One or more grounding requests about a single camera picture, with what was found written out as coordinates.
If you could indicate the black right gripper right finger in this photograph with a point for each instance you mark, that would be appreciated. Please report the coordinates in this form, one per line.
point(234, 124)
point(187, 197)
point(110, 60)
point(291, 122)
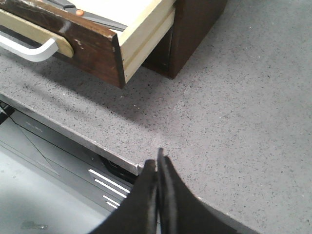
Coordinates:
point(180, 211)

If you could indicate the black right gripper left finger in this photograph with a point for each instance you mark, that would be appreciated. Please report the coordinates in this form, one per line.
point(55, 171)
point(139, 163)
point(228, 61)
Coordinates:
point(137, 213)

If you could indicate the wooden drawer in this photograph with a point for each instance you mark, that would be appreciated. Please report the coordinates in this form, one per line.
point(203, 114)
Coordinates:
point(110, 55)

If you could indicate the grey orange scissors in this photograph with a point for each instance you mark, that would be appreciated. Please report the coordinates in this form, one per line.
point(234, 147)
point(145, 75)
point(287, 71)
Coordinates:
point(71, 8)

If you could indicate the dark wooden drawer cabinet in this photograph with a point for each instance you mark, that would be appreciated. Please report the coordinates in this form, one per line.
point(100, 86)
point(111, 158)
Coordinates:
point(193, 20)

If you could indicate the white drawer handle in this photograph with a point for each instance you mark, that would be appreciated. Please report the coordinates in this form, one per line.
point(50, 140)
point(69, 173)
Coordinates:
point(42, 53)

